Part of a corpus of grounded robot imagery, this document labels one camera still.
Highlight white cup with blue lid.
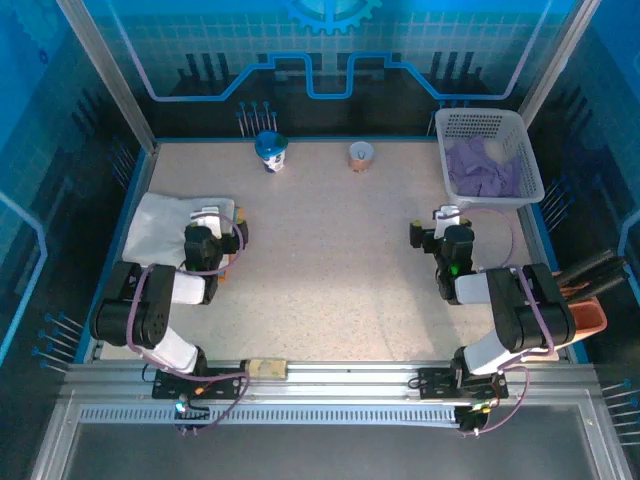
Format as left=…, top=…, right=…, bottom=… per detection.
left=253, top=130, right=290, bottom=175

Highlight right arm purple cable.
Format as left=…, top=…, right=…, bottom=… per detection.
left=459, top=207, right=557, bottom=437

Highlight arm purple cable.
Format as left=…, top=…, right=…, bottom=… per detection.
left=459, top=207, right=557, bottom=437
left=125, top=212, right=251, bottom=437

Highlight brown paper cup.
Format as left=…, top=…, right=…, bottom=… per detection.
left=348, top=141, right=375, bottom=174

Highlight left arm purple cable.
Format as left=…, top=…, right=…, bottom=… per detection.
left=125, top=212, right=251, bottom=437

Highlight slotted grey cable duct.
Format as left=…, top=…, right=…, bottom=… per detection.
left=78, top=405, right=464, bottom=427

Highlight white folded t-shirt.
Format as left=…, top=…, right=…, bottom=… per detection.
left=122, top=193, right=236, bottom=267

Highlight white perforated plastic basket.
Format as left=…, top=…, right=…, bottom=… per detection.
left=433, top=107, right=546, bottom=210

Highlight grey metal front panel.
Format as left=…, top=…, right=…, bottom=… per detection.
left=29, top=399, right=632, bottom=480

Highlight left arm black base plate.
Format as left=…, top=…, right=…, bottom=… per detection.
left=151, top=367, right=247, bottom=401

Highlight beige tape block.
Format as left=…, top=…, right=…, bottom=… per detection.
left=242, top=356, right=290, bottom=382

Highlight purple t-shirt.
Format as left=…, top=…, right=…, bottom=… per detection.
left=445, top=136, right=524, bottom=199

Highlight aluminium frame post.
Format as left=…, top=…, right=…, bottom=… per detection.
left=55, top=0, right=160, bottom=154
left=516, top=0, right=602, bottom=119

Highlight black tool handle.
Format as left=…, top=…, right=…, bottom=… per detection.
left=567, top=267, right=629, bottom=305
left=557, top=249, right=619, bottom=287

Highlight aluminium mounting rail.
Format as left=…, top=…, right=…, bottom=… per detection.
left=62, top=357, right=599, bottom=404

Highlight orange plastic container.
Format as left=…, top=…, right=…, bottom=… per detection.
left=519, top=272, right=609, bottom=361

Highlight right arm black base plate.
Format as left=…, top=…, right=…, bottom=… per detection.
left=417, top=366, right=510, bottom=401

